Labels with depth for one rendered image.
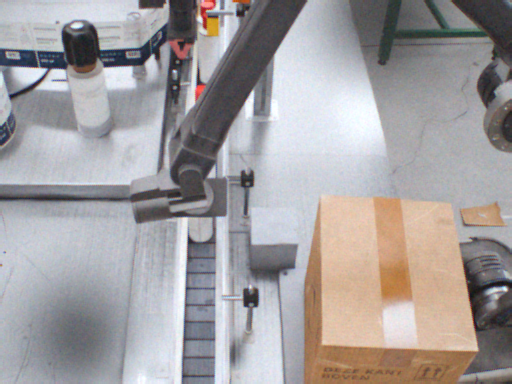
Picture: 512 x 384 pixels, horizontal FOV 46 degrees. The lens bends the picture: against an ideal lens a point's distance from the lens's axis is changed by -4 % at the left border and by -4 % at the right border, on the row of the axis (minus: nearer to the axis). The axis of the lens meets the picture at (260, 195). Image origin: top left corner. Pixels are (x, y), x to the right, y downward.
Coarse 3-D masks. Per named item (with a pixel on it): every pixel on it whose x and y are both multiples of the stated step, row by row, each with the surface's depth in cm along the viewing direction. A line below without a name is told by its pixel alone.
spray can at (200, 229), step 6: (192, 222) 128; (198, 222) 127; (204, 222) 128; (210, 222) 129; (192, 228) 130; (198, 228) 129; (204, 228) 129; (210, 228) 131; (192, 234) 131; (198, 234) 130; (204, 234) 131; (210, 234) 132; (192, 240) 133; (198, 240) 132; (204, 240) 132
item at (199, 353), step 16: (224, 0) 198; (224, 16) 191; (192, 256) 130; (208, 256) 130; (192, 272) 128; (208, 272) 128; (192, 288) 125; (208, 288) 125; (192, 304) 123; (208, 304) 123; (192, 320) 120; (208, 320) 120; (192, 336) 118; (208, 336) 118; (192, 352) 115; (208, 352) 116; (192, 368) 113; (208, 368) 113
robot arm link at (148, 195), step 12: (180, 168) 90; (192, 168) 90; (132, 180) 97; (144, 180) 96; (156, 180) 96; (168, 180) 95; (180, 180) 90; (192, 180) 91; (132, 192) 95; (144, 192) 94; (156, 192) 95; (168, 192) 94; (180, 192) 94; (192, 192) 93; (204, 192) 93; (132, 204) 95; (144, 204) 95; (156, 204) 96; (168, 204) 96; (144, 216) 96; (156, 216) 96; (168, 216) 97
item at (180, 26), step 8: (192, 8) 144; (168, 16) 149; (176, 16) 143; (184, 16) 143; (192, 16) 145; (168, 24) 147; (176, 24) 144; (184, 24) 144; (192, 24) 147; (168, 32) 145; (176, 32) 145; (184, 32) 145; (192, 32) 145; (168, 40) 145; (192, 40) 145
